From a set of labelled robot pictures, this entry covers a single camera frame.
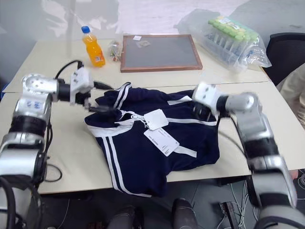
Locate black power strip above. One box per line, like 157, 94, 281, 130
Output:
219, 201, 240, 229

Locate rectangular white printed hang tag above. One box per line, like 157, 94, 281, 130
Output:
143, 127, 180, 157

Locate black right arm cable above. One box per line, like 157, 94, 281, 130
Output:
215, 116, 247, 155

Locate white floor cables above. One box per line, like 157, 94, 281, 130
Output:
214, 182, 260, 229

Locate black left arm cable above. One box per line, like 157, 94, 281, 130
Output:
54, 59, 84, 80

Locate white upright pole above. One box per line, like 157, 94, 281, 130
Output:
67, 0, 75, 62

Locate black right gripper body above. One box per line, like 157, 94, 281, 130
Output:
193, 102, 219, 121

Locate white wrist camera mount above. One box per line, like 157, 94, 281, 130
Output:
70, 67, 94, 105
192, 82, 222, 115

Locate orange soda bottle blue cap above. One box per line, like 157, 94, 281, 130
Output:
81, 25, 106, 68

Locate black office chair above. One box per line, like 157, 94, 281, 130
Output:
264, 32, 305, 87

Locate navy jacket with white stripes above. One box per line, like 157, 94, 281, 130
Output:
84, 82, 221, 198

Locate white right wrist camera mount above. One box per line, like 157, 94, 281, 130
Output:
192, 82, 222, 115

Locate dark rounded shape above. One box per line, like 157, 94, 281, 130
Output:
111, 204, 144, 229
171, 198, 199, 229

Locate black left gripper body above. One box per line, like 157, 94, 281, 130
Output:
71, 91, 93, 111

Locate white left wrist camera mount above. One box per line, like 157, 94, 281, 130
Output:
70, 67, 94, 105

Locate small clear bag of bits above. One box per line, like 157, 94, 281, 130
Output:
106, 40, 123, 62

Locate wooden framed grey board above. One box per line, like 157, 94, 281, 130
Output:
120, 34, 203, 73

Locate person in beige clothing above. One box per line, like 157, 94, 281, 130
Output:
277, 63, 305, 121

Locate square white hang tag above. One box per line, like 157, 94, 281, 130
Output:
143, 109, 169, 131

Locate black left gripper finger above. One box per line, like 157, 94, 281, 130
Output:
88, 105, 118, 115
92, 81, 114, 90

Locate clear bag of green-capped bottles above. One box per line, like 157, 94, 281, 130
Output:
176, 9, 273, 75

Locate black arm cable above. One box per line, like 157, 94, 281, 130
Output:
54, 59, 84, 80
215, 116, 247, 155

